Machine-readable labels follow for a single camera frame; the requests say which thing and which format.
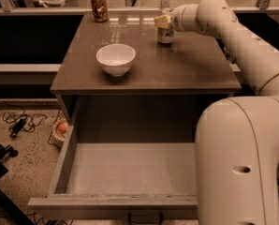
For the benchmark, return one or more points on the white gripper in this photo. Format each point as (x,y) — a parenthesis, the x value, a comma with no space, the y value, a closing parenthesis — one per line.
(179,21)

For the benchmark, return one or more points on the silver 7up soda can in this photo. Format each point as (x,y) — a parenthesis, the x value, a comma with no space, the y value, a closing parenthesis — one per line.
(165,36)

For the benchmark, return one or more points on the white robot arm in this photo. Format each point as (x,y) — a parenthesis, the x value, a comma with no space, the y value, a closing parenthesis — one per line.
(237,138)

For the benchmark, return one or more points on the grey counter cabinet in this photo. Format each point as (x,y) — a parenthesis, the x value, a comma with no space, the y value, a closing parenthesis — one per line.
(166,84)

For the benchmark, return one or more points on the orange brown soda can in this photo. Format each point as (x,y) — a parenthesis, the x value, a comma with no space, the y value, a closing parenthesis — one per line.
(100,10)

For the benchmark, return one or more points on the open grey top drawer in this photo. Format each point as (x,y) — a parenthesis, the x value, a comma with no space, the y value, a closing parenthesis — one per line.
(108,180)

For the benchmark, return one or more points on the white ceramic bowl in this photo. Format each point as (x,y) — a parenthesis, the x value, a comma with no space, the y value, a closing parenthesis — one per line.
(116,59)

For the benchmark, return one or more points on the orange fruit in bowl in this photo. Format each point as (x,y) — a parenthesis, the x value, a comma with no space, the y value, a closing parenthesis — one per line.
(62,128)

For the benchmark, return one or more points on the black wire basket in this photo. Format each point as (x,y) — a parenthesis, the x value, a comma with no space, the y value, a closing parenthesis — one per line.
(57,137)

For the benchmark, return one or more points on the black power adapter with cable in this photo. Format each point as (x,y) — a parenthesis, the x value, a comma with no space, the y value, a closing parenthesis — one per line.
(22,121)

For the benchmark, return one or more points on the black drawer handle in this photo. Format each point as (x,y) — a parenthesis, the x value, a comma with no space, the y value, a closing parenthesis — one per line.
(133,219)

